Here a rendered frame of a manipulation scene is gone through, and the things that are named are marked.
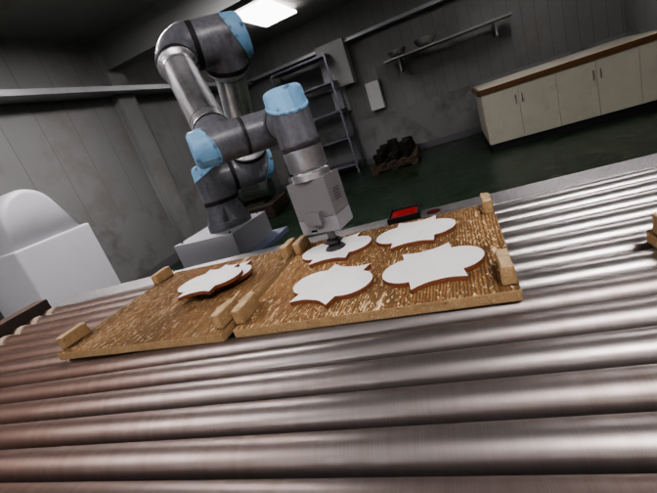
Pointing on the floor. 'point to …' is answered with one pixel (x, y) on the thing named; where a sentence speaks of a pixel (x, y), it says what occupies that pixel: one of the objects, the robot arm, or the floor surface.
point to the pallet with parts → (395, 155)
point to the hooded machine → (46, 253)
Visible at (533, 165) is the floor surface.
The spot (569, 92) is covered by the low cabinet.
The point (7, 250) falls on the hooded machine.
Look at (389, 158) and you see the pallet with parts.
